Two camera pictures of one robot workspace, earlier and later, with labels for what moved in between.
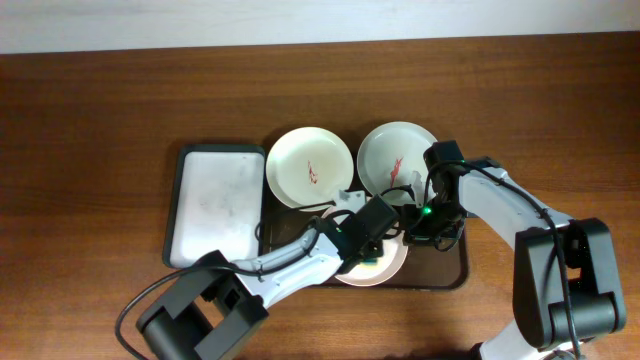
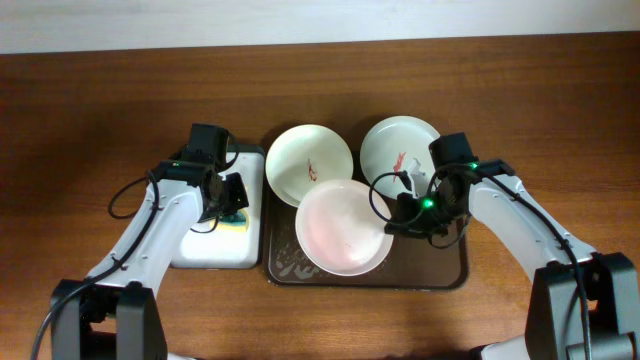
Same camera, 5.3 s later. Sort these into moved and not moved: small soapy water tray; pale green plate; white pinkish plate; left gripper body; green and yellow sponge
Moved: left gripper body; green and yellow sponge; white pinkish plate
Not moved: small soapy water tray; pale green plate
